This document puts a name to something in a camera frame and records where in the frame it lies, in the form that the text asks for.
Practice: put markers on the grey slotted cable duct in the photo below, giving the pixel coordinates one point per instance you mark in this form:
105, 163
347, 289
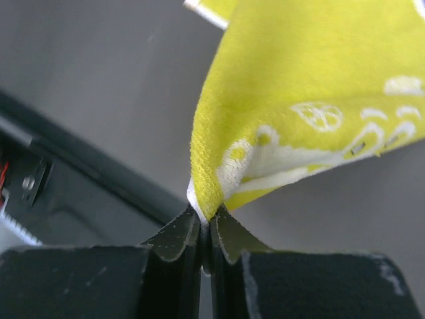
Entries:
18, 230

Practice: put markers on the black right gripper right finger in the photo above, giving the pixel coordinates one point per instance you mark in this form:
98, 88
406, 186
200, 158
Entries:
251, 280

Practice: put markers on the lime green print towel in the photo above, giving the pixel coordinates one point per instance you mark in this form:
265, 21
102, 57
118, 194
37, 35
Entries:
299, 87

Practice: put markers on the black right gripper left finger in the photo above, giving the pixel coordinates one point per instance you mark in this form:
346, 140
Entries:
159, 278

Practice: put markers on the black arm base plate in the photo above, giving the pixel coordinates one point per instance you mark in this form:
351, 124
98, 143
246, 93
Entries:
66, 192

